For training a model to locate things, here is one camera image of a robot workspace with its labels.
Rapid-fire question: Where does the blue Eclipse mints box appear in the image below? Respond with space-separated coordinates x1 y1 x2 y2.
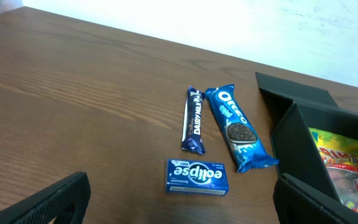
165 159 229 196

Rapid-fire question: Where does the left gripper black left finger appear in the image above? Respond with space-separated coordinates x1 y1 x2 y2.
0 172 91 224

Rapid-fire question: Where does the blue Oreo cookie pack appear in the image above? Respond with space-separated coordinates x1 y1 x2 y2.
205 84 279 173

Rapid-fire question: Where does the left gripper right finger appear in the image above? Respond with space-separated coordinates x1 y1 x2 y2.
273 174 358 224

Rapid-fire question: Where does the dark green open box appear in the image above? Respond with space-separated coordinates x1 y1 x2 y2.
255 72 358 202

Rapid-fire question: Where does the purple Dairy Milk bar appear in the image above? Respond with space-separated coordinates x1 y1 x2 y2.
181 86 205 154

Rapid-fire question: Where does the Haribo gummy bag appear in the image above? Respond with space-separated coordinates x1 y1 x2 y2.
309 128 358 213

